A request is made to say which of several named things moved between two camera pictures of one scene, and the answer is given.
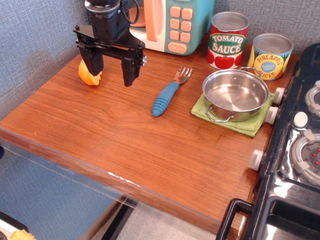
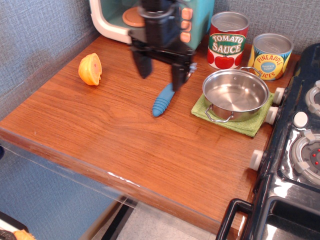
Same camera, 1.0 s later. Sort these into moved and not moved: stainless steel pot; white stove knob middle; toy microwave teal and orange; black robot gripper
Moved: black robot gripper
Not moved: stainless steel pot; white stove knob middle; toy microwave teal and orange
